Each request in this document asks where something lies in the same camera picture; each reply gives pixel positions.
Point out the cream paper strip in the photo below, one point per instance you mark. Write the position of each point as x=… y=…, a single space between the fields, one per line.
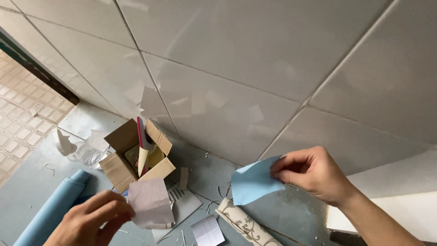
x=142 y=160

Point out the brown cardboard box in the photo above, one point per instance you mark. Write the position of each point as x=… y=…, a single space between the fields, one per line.
x=119 y=169

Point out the white backing paper piece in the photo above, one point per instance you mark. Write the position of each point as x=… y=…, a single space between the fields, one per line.
x=152 y=201

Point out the light blue paper piece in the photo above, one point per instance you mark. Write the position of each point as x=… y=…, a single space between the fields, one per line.
x=254 y=184

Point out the clear plastic spray bottle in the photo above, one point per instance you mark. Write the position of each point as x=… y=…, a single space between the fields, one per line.
x=83 y=153

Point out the person's right hand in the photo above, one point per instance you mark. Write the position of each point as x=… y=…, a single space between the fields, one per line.
x=324 y=177

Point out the white board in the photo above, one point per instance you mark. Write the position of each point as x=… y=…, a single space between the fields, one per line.
x=392 y=215

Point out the white gridded paper piece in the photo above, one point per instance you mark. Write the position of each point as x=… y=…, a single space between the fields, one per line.
x=207 y=232

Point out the white slotted drain cover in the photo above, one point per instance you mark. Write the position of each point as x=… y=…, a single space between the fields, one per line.
x=186 y=205

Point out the cream patterned wallpaper roll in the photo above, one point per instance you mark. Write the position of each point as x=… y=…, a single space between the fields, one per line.
x=244 y=223

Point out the small beige paper strip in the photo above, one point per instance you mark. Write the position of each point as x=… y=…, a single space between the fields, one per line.
x=184 y=177

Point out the light blue wallpaper roll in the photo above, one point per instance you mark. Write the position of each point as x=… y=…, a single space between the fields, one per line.
x=51 y=208

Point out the dark door threshold strip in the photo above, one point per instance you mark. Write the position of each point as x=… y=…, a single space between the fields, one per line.
x=37 y=70

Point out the person's left hand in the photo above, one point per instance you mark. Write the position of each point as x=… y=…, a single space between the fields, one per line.
x=82 y=222

